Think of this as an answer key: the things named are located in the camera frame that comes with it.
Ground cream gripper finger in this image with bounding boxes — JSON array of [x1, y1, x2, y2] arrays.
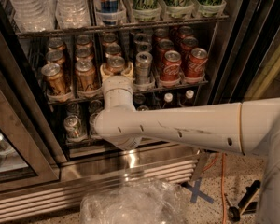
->
[[121, 62, 133, 78], [100, 63, 113, 82]]

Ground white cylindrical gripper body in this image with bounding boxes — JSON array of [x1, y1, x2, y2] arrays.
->
[[102, 76, 134, 110]]

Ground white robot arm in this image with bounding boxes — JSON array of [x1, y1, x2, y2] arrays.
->
[[94, 76, 280, 224]]

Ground gold can front right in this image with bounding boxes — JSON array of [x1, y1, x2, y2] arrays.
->
[[106, 56, 125, 74]]

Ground gold can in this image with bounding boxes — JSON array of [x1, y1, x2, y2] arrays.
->
[[76, 35, 93, 49], [46, 49, 66, 66], [102, 33, 118, 47], [106, 56, 125, 74], [41, 63, 70, 96], [105, 44, 122, 58], [75, 47, 94, 61], [75, 60, 98, 92], [48, 37, 66, 51]]

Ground gold can front middle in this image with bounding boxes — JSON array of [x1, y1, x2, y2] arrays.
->
[[75, 60, 98, 92]]

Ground silver slim can front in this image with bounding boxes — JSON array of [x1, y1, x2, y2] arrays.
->
[[135, 51, 153, 85]]

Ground gold can middle right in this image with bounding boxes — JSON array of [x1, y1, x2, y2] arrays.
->
[[105, 44, 122, 58]]

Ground gold can middle centre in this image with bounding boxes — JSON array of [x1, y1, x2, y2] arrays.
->
[[75, 47, 94, 61]]

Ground gold can back right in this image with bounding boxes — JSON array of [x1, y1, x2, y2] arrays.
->
[[102, 33, 118, 47]]

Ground gold can back centre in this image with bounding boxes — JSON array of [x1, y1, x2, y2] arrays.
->
[[76, 35, 93, 49]]

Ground coca cola can front left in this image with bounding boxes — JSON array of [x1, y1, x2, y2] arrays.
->
[[160, 50, 182, 81]]

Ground coca cola can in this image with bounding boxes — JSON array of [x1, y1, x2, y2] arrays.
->
[[160, 50, 182, 81], [184, 48, 208, 78], [180, 36, 198, 62], [155, 39, 174, 68]]

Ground coca cola can middle left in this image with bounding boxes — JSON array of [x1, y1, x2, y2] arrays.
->
[[155, 39, 174, 68]]

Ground gold can front left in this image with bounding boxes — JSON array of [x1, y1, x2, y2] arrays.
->
[[41, 63, 70, 96]]

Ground gold can middle left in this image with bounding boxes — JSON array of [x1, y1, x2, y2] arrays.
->
[[46, 49, 66, 66]]

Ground gold can back left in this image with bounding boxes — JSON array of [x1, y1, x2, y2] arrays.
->
[[48, 37, 66, 51]]

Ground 7up can front left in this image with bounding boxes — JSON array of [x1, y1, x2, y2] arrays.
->
[[63, 115, 83, 138]]

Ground stainless steel fridge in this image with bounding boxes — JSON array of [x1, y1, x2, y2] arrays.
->
[[0, 0, 280, 224]]

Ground coca cola can middle right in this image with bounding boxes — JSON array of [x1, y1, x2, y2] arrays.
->
[[180, 36, 198, 62]]

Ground coca cola can front right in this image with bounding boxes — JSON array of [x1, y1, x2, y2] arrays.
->
[[184, 48, 208, 78]]

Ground left glass fridge door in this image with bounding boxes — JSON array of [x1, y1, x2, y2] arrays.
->
[[0, 89, 59, 192]]

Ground glass fridge door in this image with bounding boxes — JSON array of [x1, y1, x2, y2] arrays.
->
[[0, 89, 59, 192], [212, 3, 280, 104]]

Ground right glass fridge door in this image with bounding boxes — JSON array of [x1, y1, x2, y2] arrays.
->
[[212, 3, 280, 104]]

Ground bottle white cap left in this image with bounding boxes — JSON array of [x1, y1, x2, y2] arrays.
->
[[161, 92, 174, 109]]

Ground bottle white cap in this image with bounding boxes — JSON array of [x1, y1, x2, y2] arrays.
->
[[180, 90, 194, 106], [161, 92, 174, 109]]

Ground bottle white cap right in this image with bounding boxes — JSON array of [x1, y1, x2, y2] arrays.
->
[[180, 90, 194, 106]]

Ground clear water bottle right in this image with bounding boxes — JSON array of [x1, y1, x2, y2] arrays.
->
[[55, 0, 91, 29]]

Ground clear water bottle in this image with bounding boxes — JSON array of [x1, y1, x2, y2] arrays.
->
[[10, 0, 55, 32], [55, 0, 91, 29]]

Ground clear water bottle left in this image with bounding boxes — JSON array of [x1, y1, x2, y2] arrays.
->
[[10, 0, 55, 32]]

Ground clear plastic bag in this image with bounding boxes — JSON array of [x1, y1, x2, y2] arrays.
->
[[80, 179, 187, 224]]

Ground yellow black stand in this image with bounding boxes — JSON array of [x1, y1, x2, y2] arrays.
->
[[228, 180, 261, 222]]

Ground orange cable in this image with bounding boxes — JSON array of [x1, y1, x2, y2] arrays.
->
[[203, 152, 228, 224]]

